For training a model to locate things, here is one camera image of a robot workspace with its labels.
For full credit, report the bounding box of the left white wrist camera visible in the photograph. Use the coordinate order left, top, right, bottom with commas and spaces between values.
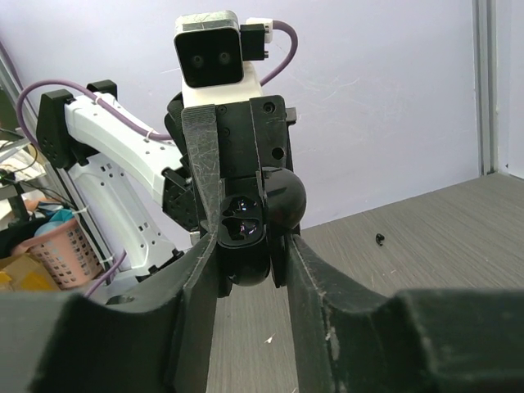
174, 10, 273, 108

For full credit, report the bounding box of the cardboard box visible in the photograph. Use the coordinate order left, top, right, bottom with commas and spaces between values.
1, 254, 61, 291

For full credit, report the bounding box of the pink laundry basket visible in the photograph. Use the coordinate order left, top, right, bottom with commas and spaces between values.
11, 218, 103, 290

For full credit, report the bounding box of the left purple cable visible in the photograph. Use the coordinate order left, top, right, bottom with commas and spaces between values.
18, 19, 300, 142

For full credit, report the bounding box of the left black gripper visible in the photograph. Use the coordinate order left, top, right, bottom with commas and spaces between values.
182, 95, 303, 287

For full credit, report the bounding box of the black earbud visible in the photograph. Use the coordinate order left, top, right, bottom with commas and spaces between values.
375, 233, 386, 246

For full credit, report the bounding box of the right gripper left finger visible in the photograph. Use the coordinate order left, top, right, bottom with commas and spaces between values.
1, 234, 218, 392

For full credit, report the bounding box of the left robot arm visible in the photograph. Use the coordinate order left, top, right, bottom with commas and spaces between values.
37, 81, 306, 287

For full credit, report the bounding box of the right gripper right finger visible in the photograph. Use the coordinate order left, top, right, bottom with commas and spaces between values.
287, 235, 523, 392

